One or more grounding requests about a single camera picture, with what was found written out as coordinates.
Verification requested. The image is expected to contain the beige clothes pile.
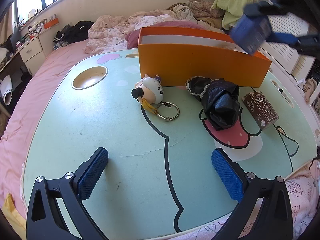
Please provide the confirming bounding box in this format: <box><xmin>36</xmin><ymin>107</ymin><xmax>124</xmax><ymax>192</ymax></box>
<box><xmin>167</xmin><ymin>0</ymin><xmax>225</xmax><ymax>29</ymax></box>

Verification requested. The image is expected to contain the white bedside drawer cabinet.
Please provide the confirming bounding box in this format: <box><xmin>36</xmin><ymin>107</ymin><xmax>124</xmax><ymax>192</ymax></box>
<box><xmin>20</xmin><ymin>37</ymin><xmax>46</xmax><ymax>76</ymax></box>

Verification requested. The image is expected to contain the blue tin box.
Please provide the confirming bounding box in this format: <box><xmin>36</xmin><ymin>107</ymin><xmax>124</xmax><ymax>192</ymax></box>
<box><xmin>229</xmin><ymin>14</ymin><xmax>272</xmax><ymax>55</ymax></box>

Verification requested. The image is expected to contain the orange shelf organizer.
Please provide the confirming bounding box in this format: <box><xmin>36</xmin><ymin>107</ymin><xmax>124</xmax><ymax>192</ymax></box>
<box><xmin>44</xmin><ymin>18</ymin><xmax>59</xmax><ymax>29</ymax></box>

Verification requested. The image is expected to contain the green cartoon lap table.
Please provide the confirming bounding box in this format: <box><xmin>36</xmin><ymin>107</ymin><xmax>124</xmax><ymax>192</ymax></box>
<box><xmin>23</xmin><ymin>50</ymin><xmax>317</xmax><ymax>239</ymax></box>

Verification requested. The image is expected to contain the pink bed sheet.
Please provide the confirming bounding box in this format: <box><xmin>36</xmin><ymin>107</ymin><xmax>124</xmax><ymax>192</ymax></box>
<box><xmin>1</xmin><ymin>40</ymin><xmax>89</xmax><ymax>218</ymax></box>

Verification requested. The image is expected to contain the orange cardboard box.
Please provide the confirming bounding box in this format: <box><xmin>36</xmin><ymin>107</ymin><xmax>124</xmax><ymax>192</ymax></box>
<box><xmin>138</xmin><ymin>27</ymin><xmax>271</xmax><ymax>88</ymax></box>

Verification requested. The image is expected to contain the brown playing card box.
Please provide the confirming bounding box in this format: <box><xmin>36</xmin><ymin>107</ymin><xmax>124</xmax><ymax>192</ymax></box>
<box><xmin>242</xmin><ymin>92</ymin><xmax>279</xmax><ymax>130</ymax></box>

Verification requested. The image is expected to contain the black plastic bag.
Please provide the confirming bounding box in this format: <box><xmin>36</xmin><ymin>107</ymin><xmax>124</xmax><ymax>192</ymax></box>
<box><xmin>201</xmin><ymin>79</ymin><xmax>240</xmax><ymax>131</ymax></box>

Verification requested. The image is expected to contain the pig figurine keychain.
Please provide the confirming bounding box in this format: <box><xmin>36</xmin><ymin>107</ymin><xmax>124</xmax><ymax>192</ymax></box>
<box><xmin>131</xmin><ymin>74</ymin><xmax>180</xmax><ymax>121</ymax></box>

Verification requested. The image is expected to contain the pink floral quilt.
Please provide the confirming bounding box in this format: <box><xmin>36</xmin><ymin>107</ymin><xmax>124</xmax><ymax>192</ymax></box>
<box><xmin>84</xmin><ymin>9</ymin><xmax>177</xmax><ymax>56</ymax></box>

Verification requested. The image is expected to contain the dark pink pillow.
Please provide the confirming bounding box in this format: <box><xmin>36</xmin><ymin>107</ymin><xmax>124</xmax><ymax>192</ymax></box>
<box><xmin>125</xmin><ymin>19</ymin><xmax>208</xmax><ymax>49</ymax></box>

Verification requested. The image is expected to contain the black clothes pile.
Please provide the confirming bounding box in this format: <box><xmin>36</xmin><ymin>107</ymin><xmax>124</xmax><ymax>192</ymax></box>
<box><xmin>53</xmin><ymin>21</ymin><xmax>94</xmax><ymax>50</ymax></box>

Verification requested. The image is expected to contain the black lace fabric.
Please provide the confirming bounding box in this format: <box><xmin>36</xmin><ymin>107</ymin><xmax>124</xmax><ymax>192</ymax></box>
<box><xmin>185</xmin><ymin>76</ymin><xmax>213</xmax><ymax>98</ymax></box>

